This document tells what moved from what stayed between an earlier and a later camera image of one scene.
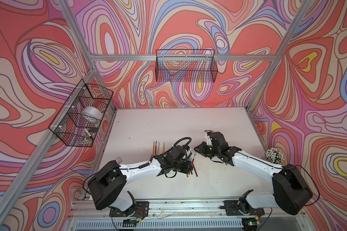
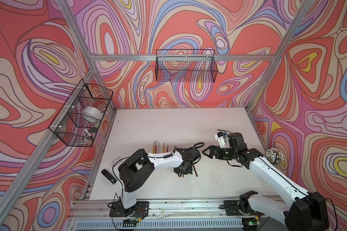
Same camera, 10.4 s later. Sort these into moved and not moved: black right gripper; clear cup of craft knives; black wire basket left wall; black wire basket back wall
Moved: black right gripper
Not moved: black wire basket back wall; clear cup of craft knives; black wire basket left wall
